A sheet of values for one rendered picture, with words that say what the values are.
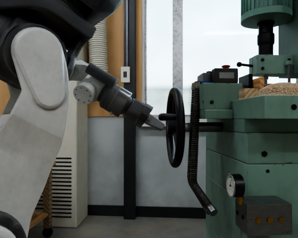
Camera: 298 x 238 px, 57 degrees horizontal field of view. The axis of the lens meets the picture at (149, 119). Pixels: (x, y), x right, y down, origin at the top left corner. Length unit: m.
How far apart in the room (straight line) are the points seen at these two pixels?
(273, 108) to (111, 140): 1.83
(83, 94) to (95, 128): 1.62
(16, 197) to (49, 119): 0.15
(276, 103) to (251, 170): 0.21
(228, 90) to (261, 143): 0.21
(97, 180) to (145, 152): 0.49
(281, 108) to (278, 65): 0.36
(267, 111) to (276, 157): 0.18
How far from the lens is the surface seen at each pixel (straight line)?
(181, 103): 0.88
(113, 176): 2.45
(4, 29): 0.55
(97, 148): 2.45
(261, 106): 0.76
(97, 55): 2.30
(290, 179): 0.91
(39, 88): 0.51
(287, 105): 0.77
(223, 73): 0.95
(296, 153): 0.91
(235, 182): 0.77
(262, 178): 0.87
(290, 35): 1.17
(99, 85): 0.85
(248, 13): 1.10
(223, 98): 0.95
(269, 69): 1.09
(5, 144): 0.53
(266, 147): 0.86
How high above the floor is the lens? 0.84
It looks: level
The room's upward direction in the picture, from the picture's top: straight up
